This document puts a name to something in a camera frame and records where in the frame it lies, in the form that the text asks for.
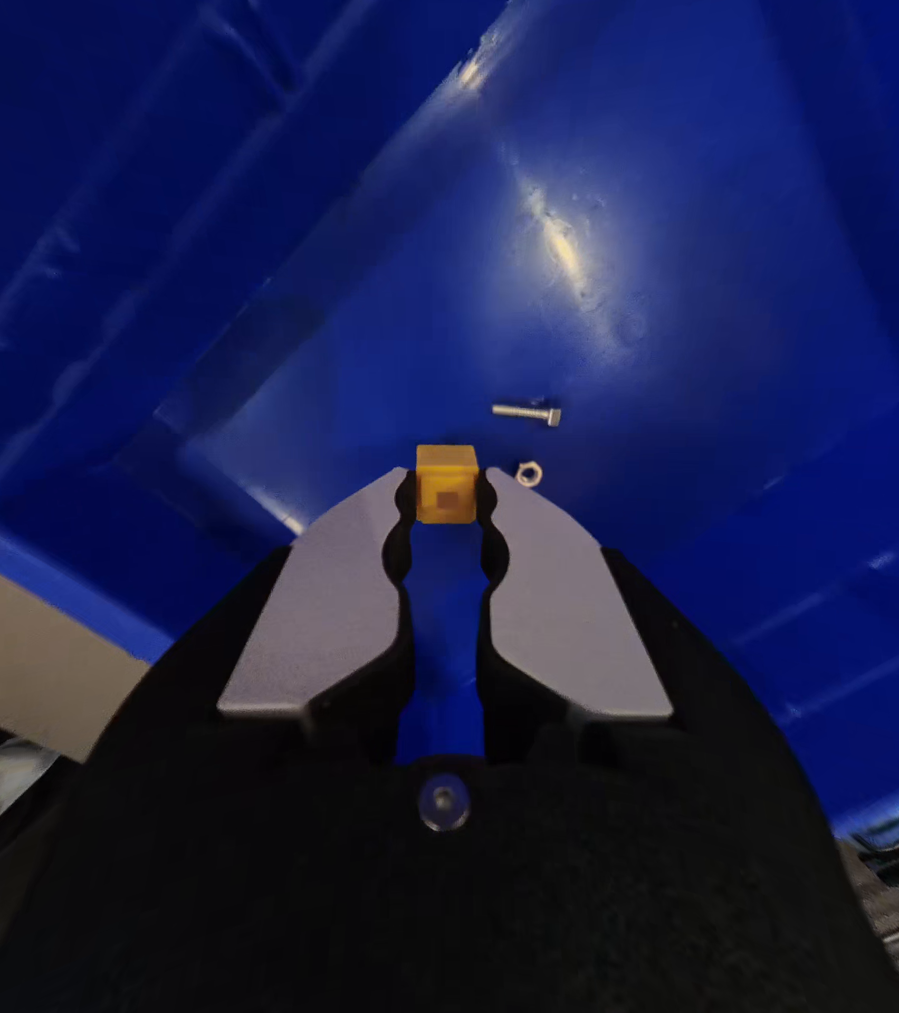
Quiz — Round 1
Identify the blue plastic bin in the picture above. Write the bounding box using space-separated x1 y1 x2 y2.
0 0 899 840

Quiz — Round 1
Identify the small metal screw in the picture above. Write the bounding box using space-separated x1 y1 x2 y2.
491 401 563 428

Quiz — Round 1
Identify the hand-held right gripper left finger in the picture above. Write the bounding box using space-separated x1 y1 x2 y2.
217 465 419 762

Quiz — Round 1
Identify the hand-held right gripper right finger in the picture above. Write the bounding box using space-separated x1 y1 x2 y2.
475 465 675 762

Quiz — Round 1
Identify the small yellow cube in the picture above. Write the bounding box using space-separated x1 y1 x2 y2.
415 443 480 525

